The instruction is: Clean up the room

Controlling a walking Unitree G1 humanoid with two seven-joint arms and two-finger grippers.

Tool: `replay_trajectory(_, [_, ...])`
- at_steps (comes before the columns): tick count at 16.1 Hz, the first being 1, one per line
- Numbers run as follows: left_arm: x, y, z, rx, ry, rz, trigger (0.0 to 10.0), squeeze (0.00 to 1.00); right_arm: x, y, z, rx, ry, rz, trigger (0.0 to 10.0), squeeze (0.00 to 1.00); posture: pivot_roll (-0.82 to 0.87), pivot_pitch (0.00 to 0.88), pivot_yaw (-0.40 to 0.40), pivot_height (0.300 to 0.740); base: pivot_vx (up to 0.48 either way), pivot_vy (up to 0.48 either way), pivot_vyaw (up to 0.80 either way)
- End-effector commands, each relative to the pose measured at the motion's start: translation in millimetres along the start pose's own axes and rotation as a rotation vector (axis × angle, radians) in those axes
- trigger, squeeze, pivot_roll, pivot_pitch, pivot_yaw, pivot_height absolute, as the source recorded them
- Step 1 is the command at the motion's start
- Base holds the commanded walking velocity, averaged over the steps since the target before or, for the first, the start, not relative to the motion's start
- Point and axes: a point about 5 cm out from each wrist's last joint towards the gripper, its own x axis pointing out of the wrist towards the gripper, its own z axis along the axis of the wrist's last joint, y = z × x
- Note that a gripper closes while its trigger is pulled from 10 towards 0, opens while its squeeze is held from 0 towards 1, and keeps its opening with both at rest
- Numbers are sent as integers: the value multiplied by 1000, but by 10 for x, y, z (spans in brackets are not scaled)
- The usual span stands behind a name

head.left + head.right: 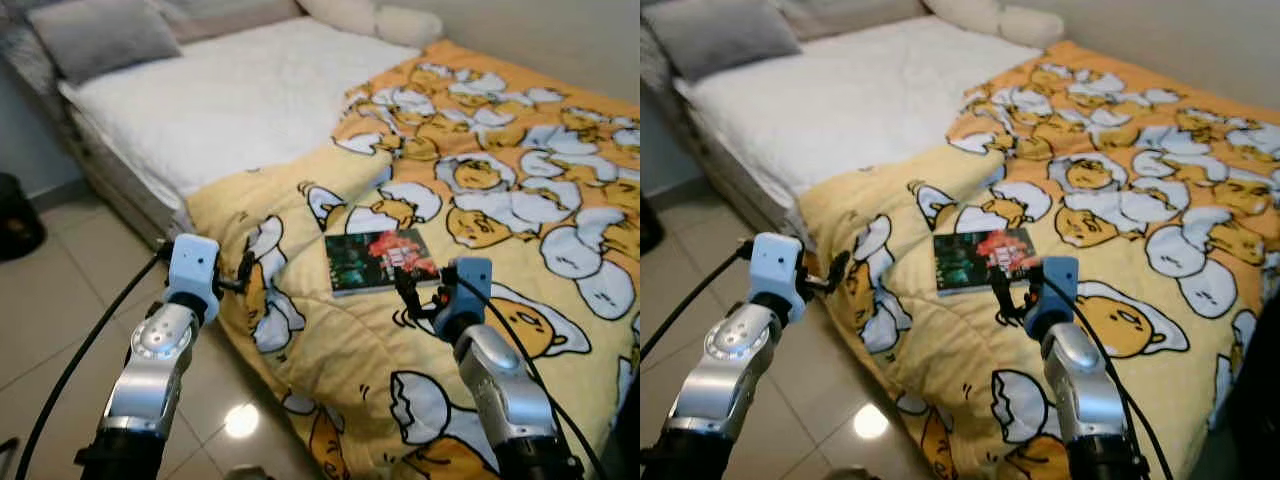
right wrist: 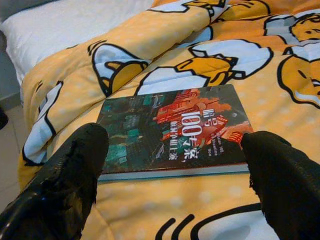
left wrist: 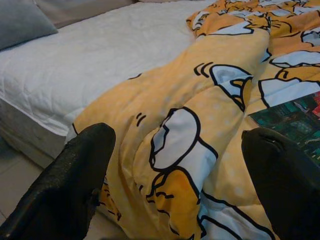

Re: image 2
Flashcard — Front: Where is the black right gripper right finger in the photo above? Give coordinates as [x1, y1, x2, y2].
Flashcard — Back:
[240, 130, 320, 240]

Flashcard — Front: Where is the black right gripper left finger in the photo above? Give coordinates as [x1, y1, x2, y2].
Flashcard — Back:
[0, 122, 110, 240]

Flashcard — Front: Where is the white quilted mattress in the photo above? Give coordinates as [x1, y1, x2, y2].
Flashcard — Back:
[0, 0, 161, 86]

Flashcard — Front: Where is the dark book with red cover art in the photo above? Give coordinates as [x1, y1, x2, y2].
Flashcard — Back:
[96, 83, 255, 182]

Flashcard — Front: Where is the yellow cartoon print blanket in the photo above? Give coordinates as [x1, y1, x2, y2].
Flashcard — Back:
[18, 0, 320, 240]

